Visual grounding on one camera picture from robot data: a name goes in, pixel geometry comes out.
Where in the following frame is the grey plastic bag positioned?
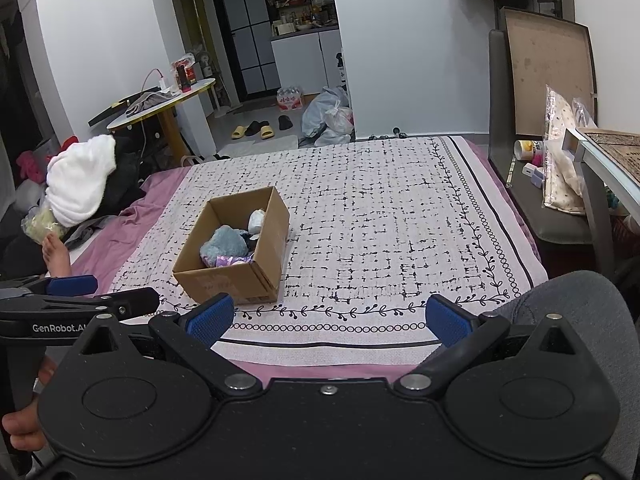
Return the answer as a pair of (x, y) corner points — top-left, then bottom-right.
(301, 86), (349, 138)

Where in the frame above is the white and yellow cup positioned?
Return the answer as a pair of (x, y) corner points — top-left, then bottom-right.
(514, 139), (546, 162)

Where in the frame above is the round table with yellow edge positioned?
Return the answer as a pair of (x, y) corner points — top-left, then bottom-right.
(89, 77), (217, 166)

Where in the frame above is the white standing fan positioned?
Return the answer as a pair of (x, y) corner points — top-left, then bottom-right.
(192, 50), (241, 111)

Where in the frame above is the white plastic bag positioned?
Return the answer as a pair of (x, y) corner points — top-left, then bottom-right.
(317, 106), (356, 147)

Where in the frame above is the black polka dot bag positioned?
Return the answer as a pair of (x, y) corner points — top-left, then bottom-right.
(115, 127), (168, 161)

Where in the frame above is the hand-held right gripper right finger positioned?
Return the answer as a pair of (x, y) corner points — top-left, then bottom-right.
(394, 294), (596, 396)

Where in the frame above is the pile of dark clothes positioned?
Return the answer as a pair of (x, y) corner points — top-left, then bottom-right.
(65, 150), (161, 251)

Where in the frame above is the white fluffy garment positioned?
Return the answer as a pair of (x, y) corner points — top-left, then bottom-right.
(46, 135), (117, 226)

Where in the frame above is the clear plastic bag with cloth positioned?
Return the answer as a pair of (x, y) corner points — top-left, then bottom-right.
(541, 84), (598, 216)

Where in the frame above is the grey fluffy plush toy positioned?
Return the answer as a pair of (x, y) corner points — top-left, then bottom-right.
(200, 226), (249, 267)

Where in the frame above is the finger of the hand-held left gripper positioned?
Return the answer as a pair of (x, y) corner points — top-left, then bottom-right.
(42, 287), (161, 319)
(0, 275), (99, 302)

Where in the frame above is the pack of water bottles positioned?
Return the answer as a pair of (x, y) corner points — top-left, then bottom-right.
(276, 86), (305, 111)

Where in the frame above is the white kitchen cabinet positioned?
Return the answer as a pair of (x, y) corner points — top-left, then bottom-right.
(270, 27), (343, 96)

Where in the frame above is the clear bag with yellow contents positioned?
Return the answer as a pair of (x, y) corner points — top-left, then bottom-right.
(21, 205), (68, 241)

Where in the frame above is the grey cloth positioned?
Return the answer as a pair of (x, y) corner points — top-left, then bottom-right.
(125, 91), (173, 118)

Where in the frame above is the black and white printed bedspread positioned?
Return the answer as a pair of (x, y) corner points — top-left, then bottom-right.
(107, 135), (550, 368)

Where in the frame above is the person's grey trouser leg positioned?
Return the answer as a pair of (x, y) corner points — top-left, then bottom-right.
(492, 270), (640, 480)

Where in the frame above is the grey bench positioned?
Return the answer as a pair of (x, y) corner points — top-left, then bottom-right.
(487, 27), (608, 246)

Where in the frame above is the person's left hand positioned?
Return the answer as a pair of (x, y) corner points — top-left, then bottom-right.
(1, 355), (58, 453)

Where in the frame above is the white floor mat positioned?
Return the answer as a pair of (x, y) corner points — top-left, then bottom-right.
(220, 135), (300, 160)

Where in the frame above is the cardboard box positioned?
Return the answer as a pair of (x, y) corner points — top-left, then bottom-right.
(172, 186), (291, 306)

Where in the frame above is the red and black box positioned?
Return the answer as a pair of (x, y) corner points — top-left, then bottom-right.
(172, 57), (198, 93)

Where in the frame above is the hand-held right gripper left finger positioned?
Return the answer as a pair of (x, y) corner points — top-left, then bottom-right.
(75, 293), (263, 396)

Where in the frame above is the pink garment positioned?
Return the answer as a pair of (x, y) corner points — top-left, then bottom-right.
(15, 135), (81, 181)

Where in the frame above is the black framed glass door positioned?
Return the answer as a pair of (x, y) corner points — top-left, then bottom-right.
(207, 0), (281, 101)

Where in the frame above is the grey side table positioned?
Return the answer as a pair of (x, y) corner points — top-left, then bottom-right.
(562, 127), (640, 281)

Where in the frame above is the brown board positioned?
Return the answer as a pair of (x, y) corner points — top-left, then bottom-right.
(501, 6), (598, 148)

